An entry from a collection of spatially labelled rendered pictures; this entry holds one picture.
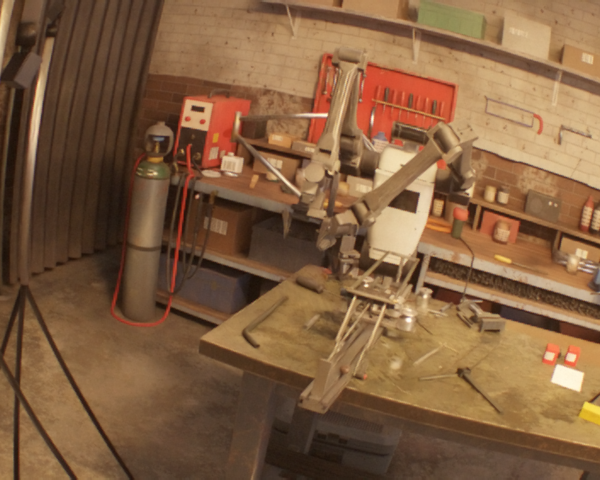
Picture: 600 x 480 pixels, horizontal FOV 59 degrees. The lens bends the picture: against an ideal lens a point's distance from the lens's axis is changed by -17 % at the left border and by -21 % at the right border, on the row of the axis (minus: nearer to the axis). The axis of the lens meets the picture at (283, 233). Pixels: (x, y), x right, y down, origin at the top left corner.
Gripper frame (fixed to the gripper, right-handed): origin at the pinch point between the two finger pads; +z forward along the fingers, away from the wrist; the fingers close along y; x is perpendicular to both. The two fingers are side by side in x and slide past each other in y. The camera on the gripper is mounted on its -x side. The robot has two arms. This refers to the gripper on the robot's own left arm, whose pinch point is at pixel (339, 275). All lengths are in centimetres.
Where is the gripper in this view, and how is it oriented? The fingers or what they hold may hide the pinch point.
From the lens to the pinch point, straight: 212.1
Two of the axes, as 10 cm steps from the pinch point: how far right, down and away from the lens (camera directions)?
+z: -1.7, 9.5, 2.7
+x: 9.0, 0.4, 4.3
